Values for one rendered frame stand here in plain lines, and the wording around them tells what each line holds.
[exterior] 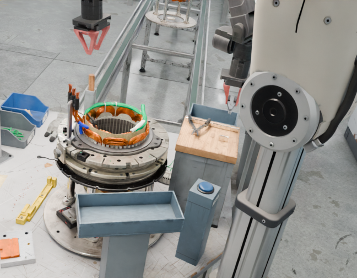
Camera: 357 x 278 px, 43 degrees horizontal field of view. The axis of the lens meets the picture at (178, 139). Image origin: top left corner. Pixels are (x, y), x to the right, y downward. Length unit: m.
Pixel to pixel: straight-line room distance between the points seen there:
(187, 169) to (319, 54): 0.77
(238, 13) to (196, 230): 0.61
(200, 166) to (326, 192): 2.08
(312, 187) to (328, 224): 0.39
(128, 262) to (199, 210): 0.25
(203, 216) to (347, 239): 1.88
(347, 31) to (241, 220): 0.50
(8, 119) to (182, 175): 0.80
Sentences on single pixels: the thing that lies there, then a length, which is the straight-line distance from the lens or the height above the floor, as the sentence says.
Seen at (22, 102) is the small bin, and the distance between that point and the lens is 2.07.
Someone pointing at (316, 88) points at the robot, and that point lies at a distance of 0.80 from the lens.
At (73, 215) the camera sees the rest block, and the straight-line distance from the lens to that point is 1.43.
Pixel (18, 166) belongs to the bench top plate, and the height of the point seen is 0.78.
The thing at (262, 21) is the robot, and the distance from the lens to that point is 0.79.
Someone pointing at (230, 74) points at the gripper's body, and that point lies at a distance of 1.38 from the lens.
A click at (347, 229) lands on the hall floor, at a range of 3.15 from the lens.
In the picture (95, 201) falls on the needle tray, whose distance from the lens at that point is 1.16.
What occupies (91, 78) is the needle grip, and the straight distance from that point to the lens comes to 1.35.
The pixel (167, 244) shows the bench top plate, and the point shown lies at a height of 0.78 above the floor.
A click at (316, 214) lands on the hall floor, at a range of 3.16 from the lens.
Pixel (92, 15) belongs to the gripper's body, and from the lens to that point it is 1.26.
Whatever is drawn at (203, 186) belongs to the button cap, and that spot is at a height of 1.04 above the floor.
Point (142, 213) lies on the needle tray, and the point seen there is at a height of 1.02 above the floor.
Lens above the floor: 1.78
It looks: 30 degrees down
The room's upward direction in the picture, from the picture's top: 11 degrees clockwise
